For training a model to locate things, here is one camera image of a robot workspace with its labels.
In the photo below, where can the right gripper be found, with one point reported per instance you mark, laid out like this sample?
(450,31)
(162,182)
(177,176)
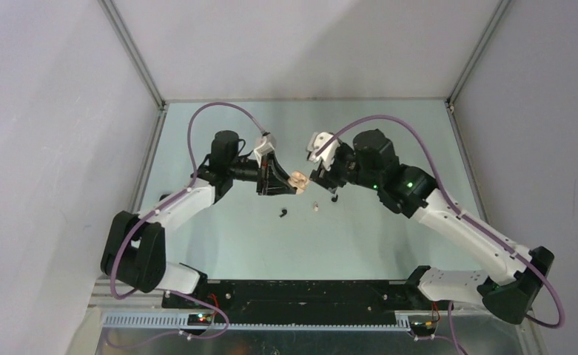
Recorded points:
(323,175)

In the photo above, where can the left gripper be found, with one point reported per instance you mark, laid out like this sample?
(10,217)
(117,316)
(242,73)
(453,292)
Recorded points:
(271,178)

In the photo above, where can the pink earbud charging case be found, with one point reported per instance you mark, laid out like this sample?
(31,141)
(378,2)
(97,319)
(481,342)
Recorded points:
(298,181)

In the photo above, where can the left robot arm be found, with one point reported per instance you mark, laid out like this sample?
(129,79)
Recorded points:
(135,251)

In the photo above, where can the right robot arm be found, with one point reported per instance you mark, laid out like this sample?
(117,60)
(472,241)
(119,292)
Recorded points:
(508,281)

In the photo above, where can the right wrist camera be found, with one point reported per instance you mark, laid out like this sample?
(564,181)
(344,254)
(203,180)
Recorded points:
(322,148)

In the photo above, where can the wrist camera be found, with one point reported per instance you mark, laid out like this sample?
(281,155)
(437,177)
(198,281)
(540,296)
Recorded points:
(322,148)
(263,146)

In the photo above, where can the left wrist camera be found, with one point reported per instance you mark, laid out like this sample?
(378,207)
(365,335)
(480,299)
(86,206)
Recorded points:
(263,146)

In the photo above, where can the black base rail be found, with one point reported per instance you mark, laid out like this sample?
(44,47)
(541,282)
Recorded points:
(312,302)

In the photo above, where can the grey cable duct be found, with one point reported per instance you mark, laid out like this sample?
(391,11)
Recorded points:
(184,322)

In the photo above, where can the aluminium frame profile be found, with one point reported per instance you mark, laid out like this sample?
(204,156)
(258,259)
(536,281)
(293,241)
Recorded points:
(127,41)

